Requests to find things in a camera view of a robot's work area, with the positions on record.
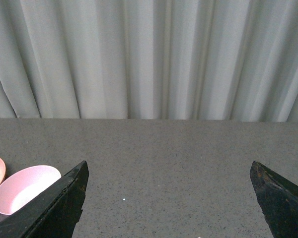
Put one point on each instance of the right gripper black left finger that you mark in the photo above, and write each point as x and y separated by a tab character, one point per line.
54	213

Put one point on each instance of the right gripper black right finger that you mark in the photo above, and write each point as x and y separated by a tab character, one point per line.
278	199

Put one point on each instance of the grey-white curtain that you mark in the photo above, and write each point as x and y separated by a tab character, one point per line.
149	59

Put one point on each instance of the light pink bowl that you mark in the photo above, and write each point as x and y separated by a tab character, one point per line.
23	186

